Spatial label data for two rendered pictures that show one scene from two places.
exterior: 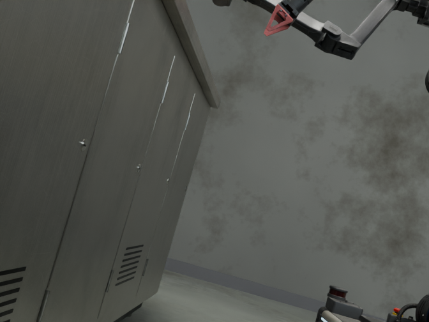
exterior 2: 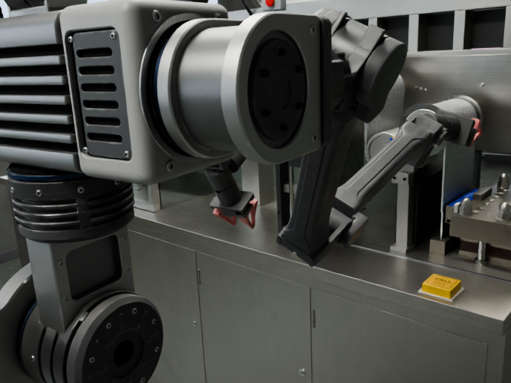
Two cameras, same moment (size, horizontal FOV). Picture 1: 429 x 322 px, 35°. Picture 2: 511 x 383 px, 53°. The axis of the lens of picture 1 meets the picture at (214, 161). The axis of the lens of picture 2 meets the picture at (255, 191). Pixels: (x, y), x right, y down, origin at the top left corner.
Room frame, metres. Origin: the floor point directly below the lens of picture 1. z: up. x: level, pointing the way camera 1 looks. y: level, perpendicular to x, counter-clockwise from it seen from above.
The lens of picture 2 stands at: (2.81, -1.05, 1.48)
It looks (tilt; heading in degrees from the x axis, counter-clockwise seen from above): 15 degrees down; 126
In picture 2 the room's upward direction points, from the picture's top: 3 degrees counter-clockwise
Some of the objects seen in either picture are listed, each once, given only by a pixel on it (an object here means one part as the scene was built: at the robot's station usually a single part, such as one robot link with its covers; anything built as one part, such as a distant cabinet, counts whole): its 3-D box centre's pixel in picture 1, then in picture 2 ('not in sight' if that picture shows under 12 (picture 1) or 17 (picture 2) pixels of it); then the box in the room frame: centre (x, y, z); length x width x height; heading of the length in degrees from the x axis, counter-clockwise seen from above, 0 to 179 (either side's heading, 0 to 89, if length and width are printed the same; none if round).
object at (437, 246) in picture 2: not in sight; (455, 232); (2.43, 0.48, 0.92); 0.28 x 0.04 x 0.04; 85
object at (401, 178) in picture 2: not in sight; (403, 199); (2.32, 0.33, 1.05); 0.06 x 0.05 x 0.31; 85
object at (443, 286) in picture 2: not in sight; (441, 286); (2.50, 0.12, 0.91); 0.07 x 0.07 x 0.02; 85
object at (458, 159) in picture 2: not in sight; (458, 172); (2.43, 0.48, 1.11); 0.23 x 0.01 x 0.18; 85
